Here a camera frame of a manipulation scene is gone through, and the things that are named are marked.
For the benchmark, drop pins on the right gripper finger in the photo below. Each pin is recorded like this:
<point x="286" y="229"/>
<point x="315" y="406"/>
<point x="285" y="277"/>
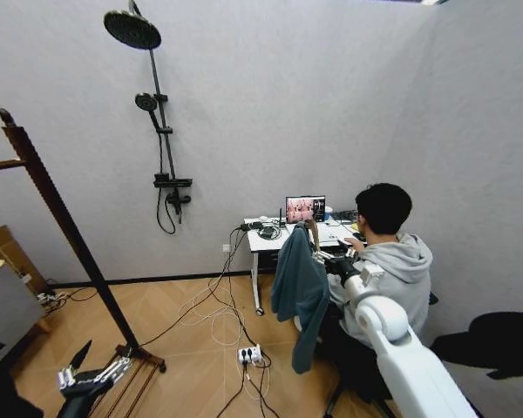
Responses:
<point x="322" y="261"/>
<point x="321" y="254"/>

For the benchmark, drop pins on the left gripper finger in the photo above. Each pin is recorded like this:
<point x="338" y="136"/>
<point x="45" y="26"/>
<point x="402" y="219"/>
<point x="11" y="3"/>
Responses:
<point x="113" y="368"/>
<point x="79" y="356"/>

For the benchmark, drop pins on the blue-grey garment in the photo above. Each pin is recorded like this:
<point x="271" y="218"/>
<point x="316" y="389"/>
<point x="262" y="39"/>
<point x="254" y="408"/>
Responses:
<point x="297" y="287"/>

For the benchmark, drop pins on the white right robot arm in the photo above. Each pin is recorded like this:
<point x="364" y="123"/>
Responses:
<point x="401" y="344"/>

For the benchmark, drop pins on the person's hand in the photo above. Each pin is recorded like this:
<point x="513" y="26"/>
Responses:
<point x="348" y="242"/>

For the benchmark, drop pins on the blue and white cup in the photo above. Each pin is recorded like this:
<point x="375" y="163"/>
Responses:
<point x="328" y="213"/>

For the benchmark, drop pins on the small black-framed monitor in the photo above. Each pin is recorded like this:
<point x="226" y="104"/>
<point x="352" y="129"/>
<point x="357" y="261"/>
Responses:
<point x="305" y="210"/>

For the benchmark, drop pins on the person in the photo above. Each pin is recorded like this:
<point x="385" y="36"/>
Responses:
<point x="392" y="270"/>

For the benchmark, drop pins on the black router with antenna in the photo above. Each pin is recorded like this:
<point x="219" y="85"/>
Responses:
<point x="281" y="221"/>

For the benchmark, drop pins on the white desk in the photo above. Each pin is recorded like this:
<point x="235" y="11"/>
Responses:
<point x="266" y="244"/>

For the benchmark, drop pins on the power strip with plugs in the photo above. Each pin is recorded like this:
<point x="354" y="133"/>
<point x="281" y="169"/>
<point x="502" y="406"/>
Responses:
<point x="49" y="298"/>

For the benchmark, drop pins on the grey cabinet with yellow top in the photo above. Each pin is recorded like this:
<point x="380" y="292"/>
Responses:
<point x="6" y="300"/>

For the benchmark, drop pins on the white floor power strip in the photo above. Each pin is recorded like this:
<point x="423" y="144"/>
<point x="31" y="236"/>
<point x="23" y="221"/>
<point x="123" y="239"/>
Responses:
<point x="249" y="353"/>

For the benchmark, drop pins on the brown cardboard box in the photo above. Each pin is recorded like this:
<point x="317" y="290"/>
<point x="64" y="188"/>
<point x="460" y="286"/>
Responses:
<point x="8" y="248"/>

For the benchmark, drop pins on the black office chair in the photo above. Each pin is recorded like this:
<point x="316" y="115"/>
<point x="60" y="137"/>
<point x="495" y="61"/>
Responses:
<point x="335" y="398"/>

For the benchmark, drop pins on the dark brown wooden clothes rack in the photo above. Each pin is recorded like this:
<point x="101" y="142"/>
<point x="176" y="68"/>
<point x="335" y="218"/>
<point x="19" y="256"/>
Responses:
<point x="65" y="226"/>

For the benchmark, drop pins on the black shower faucet valve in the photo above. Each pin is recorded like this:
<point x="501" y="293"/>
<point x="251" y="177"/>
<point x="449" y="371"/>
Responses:
<point x="177" y="201"/>

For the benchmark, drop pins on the black shower mixer shelf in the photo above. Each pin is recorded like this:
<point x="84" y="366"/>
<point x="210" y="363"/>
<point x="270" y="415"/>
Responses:
<point x="172" y="180"/>

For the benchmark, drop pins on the black hand shower head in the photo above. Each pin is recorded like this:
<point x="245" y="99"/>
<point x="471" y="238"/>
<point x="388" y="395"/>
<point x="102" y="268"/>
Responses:
<point x="145" y="102"/>

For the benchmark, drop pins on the black shower riser pipe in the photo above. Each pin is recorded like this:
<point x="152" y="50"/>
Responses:
<point x="156" y="78"/>

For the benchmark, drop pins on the black round rain shower head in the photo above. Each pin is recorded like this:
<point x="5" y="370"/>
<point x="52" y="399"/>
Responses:
<point x="132" y="29"/>

